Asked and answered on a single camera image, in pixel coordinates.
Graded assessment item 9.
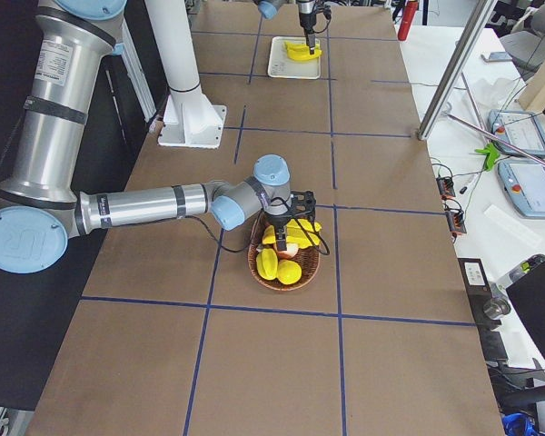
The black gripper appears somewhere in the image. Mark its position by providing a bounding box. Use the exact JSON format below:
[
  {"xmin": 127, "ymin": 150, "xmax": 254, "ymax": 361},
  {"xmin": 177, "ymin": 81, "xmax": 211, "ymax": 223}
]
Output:
[
  {"xmin": 265, "ymin": 204, "xmax": 291, "ymax": 252},
  {"xmin": 297, "ymin": 0, "xmax": 317, "ymax": 55}
]

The yellow banana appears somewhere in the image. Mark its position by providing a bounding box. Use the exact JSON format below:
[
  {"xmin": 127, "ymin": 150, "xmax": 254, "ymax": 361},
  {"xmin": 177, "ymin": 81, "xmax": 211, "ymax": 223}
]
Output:
[
  {"xmin": 284, "ymin": 40, "xmax": 321, "ymax": 55},
  {"xmin": 286, "ymin": 219, "xmax": 322, "ymax": 239},
  {"xmin": 262, "ymin": 225, "xmax": 321, "ymax": 249},
  {"xmin": 286, "ymin": 46, "xmax": 322, "ymax": 63}
]

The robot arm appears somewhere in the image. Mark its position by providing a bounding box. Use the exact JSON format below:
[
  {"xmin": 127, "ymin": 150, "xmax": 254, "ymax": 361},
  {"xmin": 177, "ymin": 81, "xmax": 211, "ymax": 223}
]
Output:
[
  {"xmin": 254, "ymin": 0, "xmax": 317, "ymax": 55},
  {"xmin": 0, "ymin": 1, "xmax": 295, "ymax": 273}
]

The brown wicker basket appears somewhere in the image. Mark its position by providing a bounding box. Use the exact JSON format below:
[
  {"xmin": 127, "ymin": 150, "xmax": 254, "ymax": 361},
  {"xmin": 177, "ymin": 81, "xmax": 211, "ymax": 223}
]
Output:
[{"xmin": 247, "ymin": 217, "xmax": 322, "ymax": 292}]

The pink apple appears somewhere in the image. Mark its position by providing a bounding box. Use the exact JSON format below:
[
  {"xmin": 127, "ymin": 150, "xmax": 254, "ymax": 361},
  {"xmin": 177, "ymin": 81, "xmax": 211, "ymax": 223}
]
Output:
[{"xmin": 275, "ymin": 243, "xmax": 299, "ymax": 259}]

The yellow starfruit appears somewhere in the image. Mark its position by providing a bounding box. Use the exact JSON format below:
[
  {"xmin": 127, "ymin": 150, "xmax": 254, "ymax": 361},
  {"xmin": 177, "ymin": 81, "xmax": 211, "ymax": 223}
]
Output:
[{"xmin": 256, "ymin": 248, "xmax": 279, "ymax": 281}]

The cream rectangular tray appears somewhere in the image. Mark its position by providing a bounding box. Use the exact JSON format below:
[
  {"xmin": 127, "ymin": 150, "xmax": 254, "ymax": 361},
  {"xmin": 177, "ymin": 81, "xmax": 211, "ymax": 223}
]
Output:
[{"xmin": 267, "ymin": 36, "xmax": 321, "ymax": 80}]

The yellow pear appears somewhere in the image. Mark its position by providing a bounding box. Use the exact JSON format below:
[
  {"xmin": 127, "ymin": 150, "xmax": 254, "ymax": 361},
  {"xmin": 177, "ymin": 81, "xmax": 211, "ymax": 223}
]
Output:
[{"xmin": 276, "ymin": 259, "xmax": 302, "ymax": 285}]

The red cylinder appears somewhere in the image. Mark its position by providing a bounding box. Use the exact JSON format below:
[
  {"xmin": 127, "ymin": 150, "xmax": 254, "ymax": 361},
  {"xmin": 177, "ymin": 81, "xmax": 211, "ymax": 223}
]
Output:
[{"xmin": 397, "ymin": 0, "xmax": 420, "ymax": 41}]

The white pillar with base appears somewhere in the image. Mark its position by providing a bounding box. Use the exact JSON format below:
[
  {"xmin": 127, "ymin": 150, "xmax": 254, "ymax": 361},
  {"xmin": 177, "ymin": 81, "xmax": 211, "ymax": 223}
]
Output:
[{"xmin": 145, "ymin": 0, "xmax": 227, "ymax": 149}]

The orange relay board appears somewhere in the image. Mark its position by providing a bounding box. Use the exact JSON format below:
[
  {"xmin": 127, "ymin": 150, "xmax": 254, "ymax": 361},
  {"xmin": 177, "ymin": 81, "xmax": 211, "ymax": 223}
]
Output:
[
  {"xmin": 445, "ymin": 210, "xmax": 467, "ymax": 237},
  {"xmin": 436, "ymin": 176, "xmax": 456, "ymax": 200}
]

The metal-claw reacher grabber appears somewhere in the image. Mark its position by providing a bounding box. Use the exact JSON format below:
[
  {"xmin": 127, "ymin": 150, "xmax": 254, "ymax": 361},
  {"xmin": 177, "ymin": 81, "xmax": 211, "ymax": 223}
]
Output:
[{"xmin": 461, "ymin": 72, "xmax": 491, "ymax": 140}]

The black smartphone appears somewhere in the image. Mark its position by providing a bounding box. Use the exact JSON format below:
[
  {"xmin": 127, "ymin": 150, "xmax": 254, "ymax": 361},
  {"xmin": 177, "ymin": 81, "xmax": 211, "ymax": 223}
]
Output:
[{"xmin": 481, "ymin": 51, "xmax": 512, "ymax": 63}]

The black box with label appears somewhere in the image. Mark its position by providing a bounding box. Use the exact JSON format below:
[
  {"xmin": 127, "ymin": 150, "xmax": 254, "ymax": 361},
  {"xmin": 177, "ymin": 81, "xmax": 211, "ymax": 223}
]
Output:
[{"xmin": 458, "ymin": 258, "xmax": 490, "ymax": 295}]

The metal cup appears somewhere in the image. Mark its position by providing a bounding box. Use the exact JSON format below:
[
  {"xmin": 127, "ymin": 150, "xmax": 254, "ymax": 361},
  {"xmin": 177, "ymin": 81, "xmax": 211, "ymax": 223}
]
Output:
[{"xmin": 482, "ymin": 297, "xmax": 511, "ymax": 321}]

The far teach pendant tablet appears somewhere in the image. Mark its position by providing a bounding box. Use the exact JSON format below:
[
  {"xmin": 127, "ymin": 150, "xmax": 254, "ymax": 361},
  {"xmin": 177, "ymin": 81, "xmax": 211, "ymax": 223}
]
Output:
[{"xmin": 488, "ymin": 109, "xmax": 545, "ymax": 158}]

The teach pendant tablet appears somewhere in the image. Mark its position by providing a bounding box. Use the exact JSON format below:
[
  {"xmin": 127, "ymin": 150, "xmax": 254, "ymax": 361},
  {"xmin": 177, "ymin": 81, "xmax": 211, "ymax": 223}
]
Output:
[
  {"xmin": 497, "ymin": 159, "xmax": 545, "ymax": 219},
  {"xmin": 488, "ymin": 109, "xmax": 545, "ymax": 158}
]

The near teach pendant tablet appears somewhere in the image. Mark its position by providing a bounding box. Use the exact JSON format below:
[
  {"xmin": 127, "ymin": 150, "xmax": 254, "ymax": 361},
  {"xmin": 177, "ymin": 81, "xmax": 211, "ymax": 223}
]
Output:
[{"xmin": 497, "ymin": 159, "xmax": 545, "ymax": 219}]

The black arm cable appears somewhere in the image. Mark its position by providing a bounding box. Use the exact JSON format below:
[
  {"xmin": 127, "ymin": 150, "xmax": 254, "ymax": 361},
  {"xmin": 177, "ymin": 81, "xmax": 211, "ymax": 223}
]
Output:
[
  {"xmin": 185, "ymin": 196, "xmax": 332, "ymax": 258},
  {"xmin": 311, "ymin": 0, "xmax": 333, "ymax": 35}
]

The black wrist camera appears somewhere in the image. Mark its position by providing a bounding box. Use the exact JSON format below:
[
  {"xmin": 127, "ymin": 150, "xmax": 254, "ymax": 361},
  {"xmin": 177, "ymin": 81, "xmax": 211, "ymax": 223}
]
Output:
[{"xmin": 290, "ymin": 191, "xmax": 316, "ymax": 223}]

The aluminium frame post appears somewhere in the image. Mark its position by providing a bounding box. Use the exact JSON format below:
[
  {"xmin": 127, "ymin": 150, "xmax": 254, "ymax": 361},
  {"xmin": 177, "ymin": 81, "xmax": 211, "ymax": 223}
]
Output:
[{"xmin": 417, "ymin": 0, "xmax": 496, "ymax": 140}]

